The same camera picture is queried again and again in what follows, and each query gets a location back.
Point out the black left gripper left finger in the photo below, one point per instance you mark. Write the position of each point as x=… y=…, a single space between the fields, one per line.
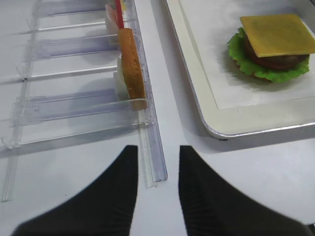
x=104 y=208

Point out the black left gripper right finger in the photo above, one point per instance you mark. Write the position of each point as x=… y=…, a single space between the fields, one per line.
x=213 y=207

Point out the green lettuce under burger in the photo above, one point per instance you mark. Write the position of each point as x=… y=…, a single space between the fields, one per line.
x=236 y=51

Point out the yellow cheese slice on burger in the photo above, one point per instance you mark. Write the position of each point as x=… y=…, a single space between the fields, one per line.
x=278 y=35

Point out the red tomato slice in rack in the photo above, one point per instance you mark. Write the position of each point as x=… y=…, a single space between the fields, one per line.
x=119 y=14

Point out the cream metal tray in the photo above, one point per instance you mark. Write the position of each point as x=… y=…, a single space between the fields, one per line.
x=240 y=121

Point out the clear acrylic left rack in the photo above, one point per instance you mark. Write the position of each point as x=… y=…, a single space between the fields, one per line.
x=61 y=84

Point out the brown bun in left rack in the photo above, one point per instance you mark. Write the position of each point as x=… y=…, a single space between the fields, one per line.
x=132 y=71

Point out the brown patty in burger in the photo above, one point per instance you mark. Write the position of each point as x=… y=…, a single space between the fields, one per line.
x=249 y=50

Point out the white paper tray liner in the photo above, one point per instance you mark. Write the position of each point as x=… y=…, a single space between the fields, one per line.
x=213 y=23

